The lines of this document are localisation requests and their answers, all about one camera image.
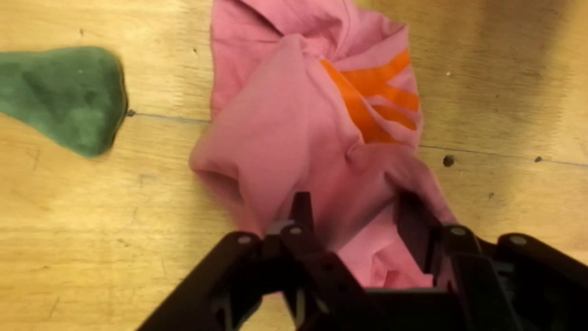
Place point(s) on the green cloth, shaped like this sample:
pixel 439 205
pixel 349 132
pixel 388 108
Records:
pixel 66 99

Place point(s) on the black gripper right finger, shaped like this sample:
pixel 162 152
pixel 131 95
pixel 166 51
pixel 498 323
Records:
pixel 520 282

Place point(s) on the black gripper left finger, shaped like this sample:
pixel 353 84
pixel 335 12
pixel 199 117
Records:
pixel 258 282

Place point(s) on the pink cloth with orange print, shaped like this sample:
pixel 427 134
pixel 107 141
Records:
pixel 281 123

